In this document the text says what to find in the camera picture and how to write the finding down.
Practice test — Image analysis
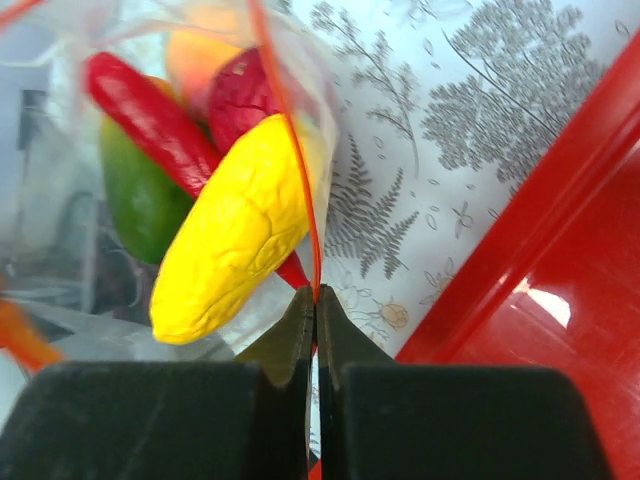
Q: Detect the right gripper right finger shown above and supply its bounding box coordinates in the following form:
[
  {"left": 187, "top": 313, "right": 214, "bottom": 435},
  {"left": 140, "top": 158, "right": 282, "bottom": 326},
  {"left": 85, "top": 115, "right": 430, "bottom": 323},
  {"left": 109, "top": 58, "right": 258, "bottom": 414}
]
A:
[{"left": 316, "top": 286, "right": 613, "bottom": 479}]

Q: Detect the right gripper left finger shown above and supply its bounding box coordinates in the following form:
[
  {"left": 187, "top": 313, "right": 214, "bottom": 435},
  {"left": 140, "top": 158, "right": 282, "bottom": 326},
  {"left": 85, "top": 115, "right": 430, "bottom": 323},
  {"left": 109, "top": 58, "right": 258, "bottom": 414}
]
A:
[{"left": 1, "top": 288, "right": 315, "bottom": 479}]

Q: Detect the yellow corn toy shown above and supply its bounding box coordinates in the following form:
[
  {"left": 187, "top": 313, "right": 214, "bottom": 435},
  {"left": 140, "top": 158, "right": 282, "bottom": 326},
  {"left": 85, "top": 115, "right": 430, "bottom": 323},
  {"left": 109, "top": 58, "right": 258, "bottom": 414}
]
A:
[{"left": 150, "top": 114, "right": 309, "bottom": 345}]

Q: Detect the green orange mango toy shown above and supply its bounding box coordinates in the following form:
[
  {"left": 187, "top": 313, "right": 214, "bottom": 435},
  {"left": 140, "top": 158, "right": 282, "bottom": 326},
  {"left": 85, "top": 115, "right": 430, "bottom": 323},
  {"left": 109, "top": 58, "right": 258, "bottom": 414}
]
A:
[{"left": 99, "top": 116, "right": 193, "bottom": 265}]

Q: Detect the clear zip top bag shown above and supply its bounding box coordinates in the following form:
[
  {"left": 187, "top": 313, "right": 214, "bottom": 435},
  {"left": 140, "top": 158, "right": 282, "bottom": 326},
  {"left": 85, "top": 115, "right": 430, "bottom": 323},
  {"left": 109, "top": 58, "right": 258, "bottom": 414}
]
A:
[{"left": 1, "top": 1, "right": 339, "bottom": 372}]

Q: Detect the red chili pepper toy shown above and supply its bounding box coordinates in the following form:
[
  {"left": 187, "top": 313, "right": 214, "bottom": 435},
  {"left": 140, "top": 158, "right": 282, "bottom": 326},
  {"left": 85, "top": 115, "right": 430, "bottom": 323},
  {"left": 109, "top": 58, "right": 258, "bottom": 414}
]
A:
[{"left": 85, "top": 51, "right": 311, "bottom": 291}]

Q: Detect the red pomegranate toy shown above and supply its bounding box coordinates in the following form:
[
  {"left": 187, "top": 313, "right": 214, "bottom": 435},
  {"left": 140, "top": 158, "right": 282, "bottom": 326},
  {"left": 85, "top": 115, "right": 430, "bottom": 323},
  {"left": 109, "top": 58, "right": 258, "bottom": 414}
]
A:
[{"left": 208, "top": 48, "right": 280, "bottom": 155}]

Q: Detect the orange fruit toy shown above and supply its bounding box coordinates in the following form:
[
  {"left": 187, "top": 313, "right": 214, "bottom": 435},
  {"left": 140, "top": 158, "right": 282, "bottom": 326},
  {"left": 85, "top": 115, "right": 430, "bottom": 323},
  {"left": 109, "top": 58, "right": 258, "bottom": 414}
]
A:
[{"left": 165, "top": 2, "right": 247, "bottom": 121}]

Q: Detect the red plastic tray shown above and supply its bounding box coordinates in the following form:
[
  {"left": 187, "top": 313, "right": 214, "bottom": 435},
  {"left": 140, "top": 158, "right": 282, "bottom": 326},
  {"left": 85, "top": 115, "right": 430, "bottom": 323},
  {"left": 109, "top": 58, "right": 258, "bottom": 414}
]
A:
[{"left": 398, "top": 40, "right": 639, "bottom": 479}]

